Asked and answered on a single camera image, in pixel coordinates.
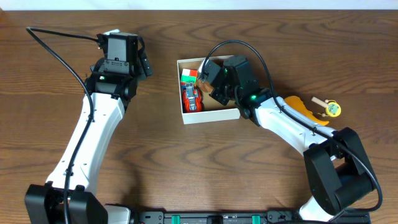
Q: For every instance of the yellow round toy with handle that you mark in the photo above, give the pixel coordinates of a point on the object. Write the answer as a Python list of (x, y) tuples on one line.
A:
[(331, 107)]

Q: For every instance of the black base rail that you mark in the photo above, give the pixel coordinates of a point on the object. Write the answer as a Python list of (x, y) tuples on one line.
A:
[(236, 217)]

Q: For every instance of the red toy car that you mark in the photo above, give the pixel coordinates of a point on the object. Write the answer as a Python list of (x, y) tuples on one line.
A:
[(192, 99)]

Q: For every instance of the multicoloured puzzle cube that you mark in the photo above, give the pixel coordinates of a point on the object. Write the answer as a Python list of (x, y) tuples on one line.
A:
[(188, 76)]

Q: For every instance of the brown plush toy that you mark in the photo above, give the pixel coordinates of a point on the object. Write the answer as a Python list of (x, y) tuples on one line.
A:
[(204, 86)]

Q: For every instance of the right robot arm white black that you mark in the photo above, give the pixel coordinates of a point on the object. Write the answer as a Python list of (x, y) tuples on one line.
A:
[(338, 169)]

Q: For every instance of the white cardboard box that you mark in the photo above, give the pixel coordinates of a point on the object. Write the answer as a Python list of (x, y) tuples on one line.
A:
[(211, 109)]

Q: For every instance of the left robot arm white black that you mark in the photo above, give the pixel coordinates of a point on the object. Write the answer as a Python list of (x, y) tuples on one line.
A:
[(69, 193)]

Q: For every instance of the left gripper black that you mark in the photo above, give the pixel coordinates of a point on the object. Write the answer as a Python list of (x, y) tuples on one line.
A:
[(145, 64)]

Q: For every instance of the orange toy dinosaur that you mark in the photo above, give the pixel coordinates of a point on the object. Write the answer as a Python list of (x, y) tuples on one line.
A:
[(297, 104)]

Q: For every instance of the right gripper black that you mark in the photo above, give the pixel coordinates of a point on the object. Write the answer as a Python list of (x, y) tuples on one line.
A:
[(218, 94)]

